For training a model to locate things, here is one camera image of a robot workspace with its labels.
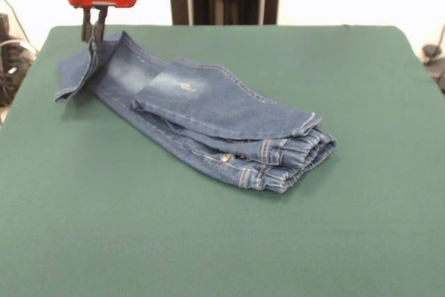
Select dark green table cloth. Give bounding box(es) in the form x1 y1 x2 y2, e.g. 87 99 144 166
0 24 445 297

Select dark wheeled stand base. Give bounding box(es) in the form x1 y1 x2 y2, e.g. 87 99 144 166
0 13 38 107
421 43 445 95

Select blue denim jeans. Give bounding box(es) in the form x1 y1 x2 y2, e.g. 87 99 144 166
54 31 338 195

